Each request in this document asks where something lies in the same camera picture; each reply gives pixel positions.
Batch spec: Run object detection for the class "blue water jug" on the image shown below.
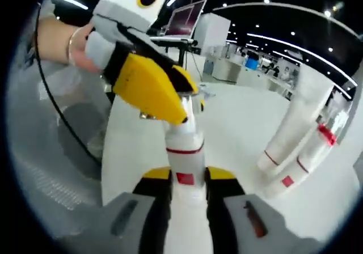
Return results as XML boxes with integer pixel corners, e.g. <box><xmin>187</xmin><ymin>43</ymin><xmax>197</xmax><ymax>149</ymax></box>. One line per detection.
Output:
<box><xmin>245</xmin><ymin>56</ymin><xmax>259</xmax><ymax>70</ymax></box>

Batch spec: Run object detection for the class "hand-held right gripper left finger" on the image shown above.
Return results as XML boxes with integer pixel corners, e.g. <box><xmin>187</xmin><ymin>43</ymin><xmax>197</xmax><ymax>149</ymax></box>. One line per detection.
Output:
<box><xmin>61</xmin><ymin>165</ymin><xmax>174</xmax><ymax>254</ymax></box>

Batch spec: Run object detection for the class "person's grey clothing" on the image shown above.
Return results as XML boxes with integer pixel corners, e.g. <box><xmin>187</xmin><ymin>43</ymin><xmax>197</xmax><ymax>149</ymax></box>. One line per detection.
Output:
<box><xmin>8</xmin><ymin>75</ymin><xmax>114</xmax><ymax>232</ymax></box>

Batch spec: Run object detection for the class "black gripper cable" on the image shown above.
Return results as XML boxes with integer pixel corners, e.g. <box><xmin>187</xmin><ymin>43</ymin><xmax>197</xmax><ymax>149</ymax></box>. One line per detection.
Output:
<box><xmin>33</xmin><ymin>1</ymin><xmax>102</xmax><ymax>167</ymax></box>

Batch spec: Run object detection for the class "white skincare bottle red collar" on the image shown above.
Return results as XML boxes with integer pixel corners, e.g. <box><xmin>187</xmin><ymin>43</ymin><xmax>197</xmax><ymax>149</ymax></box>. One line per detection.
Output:
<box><xmin>260</xmin><ymin>115</ymin><xmax>345</xmax><ymax>201</ymax></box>

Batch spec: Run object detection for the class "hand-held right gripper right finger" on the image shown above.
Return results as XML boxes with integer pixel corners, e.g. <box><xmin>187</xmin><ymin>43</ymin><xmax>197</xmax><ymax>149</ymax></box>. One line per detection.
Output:
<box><xmin>204</xmin><ymin>166</ymin><xmax>301</xmax><ymax>254</ymax></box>

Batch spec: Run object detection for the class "laptop on stand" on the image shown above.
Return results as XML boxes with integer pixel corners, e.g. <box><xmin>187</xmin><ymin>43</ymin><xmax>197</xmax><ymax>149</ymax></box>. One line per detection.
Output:
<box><xmin>164</xmin><ymin>0</ymin><xmax>208</xmax><ymax>38</ymax></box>

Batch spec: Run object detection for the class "white skincare tube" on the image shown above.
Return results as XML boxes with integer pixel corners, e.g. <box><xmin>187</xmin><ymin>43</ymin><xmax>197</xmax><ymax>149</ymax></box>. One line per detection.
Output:
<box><xmin>256</xmin><ymin>63</ymin><xmax>335</xmax><ymax>178</ymax></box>

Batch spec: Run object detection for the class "person's left hand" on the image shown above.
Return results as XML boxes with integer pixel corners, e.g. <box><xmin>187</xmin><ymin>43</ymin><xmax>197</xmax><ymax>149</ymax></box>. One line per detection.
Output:
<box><xmin>70</xmin><ymin>25</ymin><xmax>102</xmax><ymax>73</ymax></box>

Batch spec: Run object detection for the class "black-legged standing desk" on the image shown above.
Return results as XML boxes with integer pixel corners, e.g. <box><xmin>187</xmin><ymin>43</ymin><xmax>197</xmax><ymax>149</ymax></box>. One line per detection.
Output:
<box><xmin>150</xmin><ymin>35</ymin><xmax>199</xmax><ymax>67</ymax></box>

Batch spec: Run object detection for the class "long white counter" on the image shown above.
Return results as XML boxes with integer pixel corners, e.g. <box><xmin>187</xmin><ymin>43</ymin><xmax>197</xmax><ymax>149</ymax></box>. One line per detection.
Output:
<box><xmin>212</xmin><ymin>58</ymin><xmax>298</xmax><ymax>96</ymax></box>

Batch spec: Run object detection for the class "thin wrist bracelet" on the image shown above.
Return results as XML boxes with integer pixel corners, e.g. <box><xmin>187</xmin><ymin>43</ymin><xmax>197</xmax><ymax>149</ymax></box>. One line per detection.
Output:
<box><xmin>65</xmin><ymin>28</ymin><xmax>83</xmax><ymax>66</ymax></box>

